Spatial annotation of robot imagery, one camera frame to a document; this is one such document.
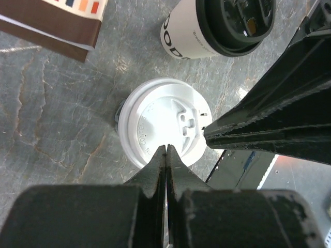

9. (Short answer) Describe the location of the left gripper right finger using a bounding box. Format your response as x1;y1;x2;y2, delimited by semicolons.
166;145;211;247

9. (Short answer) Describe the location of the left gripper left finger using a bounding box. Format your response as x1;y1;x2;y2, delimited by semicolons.
126;145;166;247

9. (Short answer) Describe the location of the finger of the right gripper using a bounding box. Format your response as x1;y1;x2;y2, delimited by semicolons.
205;111;330;165
204;15;330;145

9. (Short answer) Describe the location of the white lid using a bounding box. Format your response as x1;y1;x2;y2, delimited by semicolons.
117;77;213;168

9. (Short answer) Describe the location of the black lid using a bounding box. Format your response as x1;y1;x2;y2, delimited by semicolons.
195;0;276;57

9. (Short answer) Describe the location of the black plastic cup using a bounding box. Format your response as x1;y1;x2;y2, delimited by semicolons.
114;100;126;132

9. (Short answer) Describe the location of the white paper cup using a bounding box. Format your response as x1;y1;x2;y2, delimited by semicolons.
160;0;219;59

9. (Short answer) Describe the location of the patchwork placemat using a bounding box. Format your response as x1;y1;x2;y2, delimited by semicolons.
1;0;108;62

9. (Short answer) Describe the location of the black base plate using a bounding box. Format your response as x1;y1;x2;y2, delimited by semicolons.
206;150;278;190

